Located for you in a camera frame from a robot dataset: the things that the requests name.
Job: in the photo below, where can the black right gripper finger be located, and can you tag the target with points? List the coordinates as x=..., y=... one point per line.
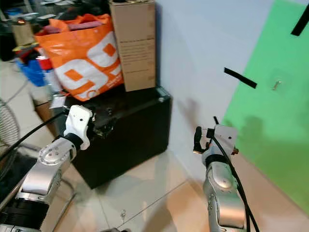
x=198, y=139

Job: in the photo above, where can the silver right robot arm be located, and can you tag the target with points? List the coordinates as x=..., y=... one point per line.
x=222, y=193

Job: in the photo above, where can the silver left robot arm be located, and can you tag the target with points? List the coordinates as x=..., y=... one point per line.
x=46, y=174

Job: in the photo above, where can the clear adhesive metal hook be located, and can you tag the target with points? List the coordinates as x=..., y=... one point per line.
x=276, y=85

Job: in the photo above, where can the large black case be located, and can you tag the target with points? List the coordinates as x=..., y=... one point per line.
x=130, y=140

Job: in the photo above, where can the white paper tag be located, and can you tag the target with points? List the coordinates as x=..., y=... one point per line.
x=58, y=101

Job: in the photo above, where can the low brown cardboard box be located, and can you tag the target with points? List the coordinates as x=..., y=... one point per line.
x=43, y=116

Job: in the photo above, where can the short black tape strip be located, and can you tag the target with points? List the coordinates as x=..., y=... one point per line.
x=240, y=78

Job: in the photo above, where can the orange white shopping bag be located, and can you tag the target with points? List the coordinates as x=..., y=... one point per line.
x=82, y=58

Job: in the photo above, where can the red white bottle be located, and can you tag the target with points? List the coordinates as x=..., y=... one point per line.
x=47, y=72

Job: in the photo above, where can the metal fan grille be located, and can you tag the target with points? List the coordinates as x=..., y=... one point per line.
x=8, y=125

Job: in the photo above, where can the tall brown cardboard box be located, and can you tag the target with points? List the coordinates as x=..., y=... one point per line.
x=133, y=48

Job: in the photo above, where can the blue bag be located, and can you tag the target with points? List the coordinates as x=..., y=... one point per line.
x=34, y=72

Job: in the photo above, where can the small silver metal piece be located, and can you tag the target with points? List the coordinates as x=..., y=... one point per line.
x=122, y=215

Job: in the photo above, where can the small tan cardboard box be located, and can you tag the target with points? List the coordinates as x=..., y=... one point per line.
x=23, y=34

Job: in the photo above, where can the upright black tape strip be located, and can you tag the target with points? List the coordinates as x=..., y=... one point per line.
x=301, y=20

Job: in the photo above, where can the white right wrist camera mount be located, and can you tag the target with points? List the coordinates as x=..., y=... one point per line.
x=226, y=137

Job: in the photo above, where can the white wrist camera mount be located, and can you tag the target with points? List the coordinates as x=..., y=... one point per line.
x=226, y=137
x=79, y=123

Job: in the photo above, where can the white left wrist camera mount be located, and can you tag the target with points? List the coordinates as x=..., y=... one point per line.
x=79, y=123

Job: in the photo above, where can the green wall sheet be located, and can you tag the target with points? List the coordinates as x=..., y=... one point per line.
x=275, y=135

